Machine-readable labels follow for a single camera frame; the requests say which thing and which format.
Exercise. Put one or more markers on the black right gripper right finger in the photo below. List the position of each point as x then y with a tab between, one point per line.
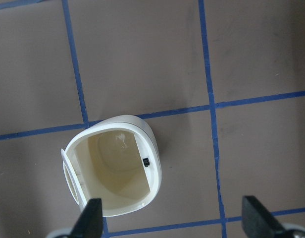
258	222

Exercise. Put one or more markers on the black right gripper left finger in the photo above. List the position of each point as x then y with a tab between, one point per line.
90	222

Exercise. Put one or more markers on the white trash can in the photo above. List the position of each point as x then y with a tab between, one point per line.
116	160

